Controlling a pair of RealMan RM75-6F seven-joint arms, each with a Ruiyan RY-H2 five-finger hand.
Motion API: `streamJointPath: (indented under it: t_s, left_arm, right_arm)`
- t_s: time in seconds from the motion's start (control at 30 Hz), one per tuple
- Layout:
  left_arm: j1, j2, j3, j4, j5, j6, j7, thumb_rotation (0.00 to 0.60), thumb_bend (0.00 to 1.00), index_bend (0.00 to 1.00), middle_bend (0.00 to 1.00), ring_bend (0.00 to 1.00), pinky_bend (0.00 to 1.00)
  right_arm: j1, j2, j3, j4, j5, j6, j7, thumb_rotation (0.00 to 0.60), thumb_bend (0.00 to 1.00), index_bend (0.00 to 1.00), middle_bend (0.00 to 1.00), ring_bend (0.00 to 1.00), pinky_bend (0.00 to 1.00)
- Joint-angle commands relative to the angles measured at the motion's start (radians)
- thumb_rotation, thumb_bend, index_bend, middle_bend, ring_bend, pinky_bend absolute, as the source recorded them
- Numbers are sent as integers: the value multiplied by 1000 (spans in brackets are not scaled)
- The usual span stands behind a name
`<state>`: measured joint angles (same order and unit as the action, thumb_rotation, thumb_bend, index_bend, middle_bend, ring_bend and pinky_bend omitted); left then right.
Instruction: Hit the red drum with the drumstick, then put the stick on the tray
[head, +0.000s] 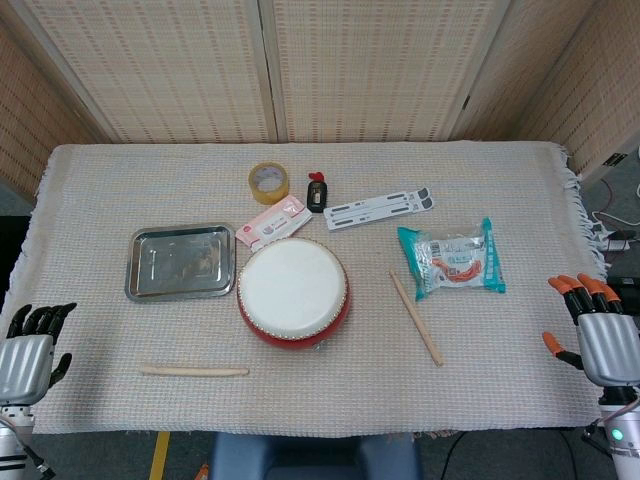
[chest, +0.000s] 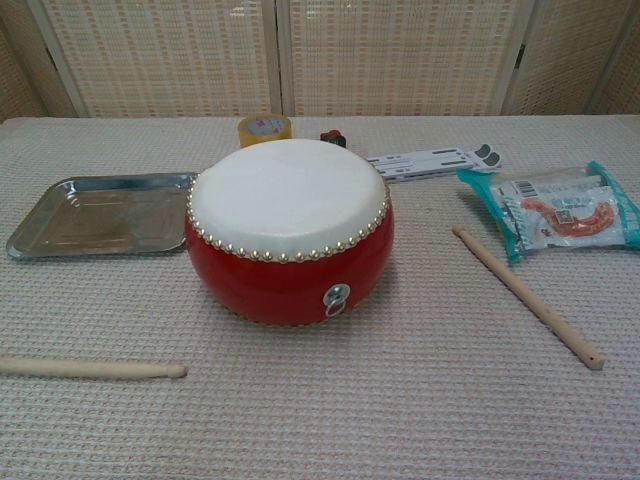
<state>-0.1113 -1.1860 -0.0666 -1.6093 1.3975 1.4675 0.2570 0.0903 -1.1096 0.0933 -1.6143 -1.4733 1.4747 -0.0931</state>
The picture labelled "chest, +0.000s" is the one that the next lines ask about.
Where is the wooden drumstick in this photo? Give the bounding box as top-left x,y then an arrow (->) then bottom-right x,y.
0,355 -> 189,379
451,224 -> 606,371

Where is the red drum with white skin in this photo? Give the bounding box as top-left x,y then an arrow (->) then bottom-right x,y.
185,133 -> 390,329

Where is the silver metal tray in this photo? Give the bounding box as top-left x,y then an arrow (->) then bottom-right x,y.
5,172 -> 199,260

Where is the clear yellowish tape roll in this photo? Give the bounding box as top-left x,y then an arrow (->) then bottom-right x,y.
237,114 -> 292,149

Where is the white folding stand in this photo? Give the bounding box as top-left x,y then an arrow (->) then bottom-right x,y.
364,142 -> 505,185

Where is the beige woven table cloth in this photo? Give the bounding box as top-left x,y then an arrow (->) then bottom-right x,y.
0,115 -> 640,480

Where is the bamboo folding screen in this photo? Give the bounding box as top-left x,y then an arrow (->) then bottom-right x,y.
0,0 -> 640,121

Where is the teal snack packet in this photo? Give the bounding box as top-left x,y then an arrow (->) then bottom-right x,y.
455,160 -> 640,263

